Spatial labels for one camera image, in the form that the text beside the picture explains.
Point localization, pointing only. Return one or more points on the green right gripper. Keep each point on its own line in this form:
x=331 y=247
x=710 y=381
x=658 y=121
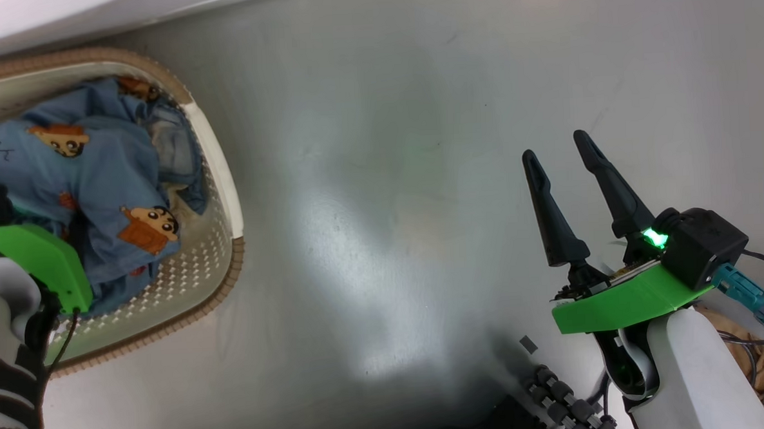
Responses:
x=618 y=307

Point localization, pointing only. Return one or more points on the cream perforated laundry basket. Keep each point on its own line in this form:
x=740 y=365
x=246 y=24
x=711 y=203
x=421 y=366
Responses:
x=197 y=274

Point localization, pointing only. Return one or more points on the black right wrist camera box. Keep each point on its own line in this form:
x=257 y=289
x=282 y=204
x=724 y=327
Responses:
x=706 y=245

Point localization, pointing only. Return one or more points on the white washing machine body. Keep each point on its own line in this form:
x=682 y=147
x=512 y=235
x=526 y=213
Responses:
x=57 y=22

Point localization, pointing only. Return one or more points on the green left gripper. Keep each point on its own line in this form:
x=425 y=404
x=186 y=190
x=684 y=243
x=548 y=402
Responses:
x=42 y=252

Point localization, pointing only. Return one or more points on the dark grey rectangular block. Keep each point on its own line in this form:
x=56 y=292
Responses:
x=528 y=345

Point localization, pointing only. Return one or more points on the blue cartoon print garment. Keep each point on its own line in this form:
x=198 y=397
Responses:
x=97 y=182

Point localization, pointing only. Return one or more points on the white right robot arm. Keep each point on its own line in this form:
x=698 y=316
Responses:
x=692 y=375

